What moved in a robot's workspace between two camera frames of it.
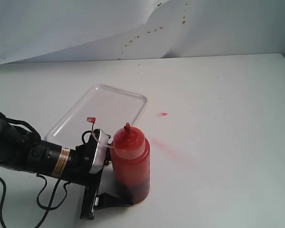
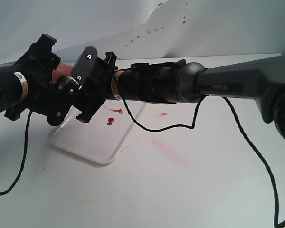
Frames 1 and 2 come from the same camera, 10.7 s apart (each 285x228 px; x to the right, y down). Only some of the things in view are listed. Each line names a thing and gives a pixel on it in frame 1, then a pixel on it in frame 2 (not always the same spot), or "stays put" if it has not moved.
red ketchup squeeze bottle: x=130 y=164 → x=62 y=69
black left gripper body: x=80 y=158 → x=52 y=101
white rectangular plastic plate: x=103 y=107 stays put
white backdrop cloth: x=40 y=31 stays put
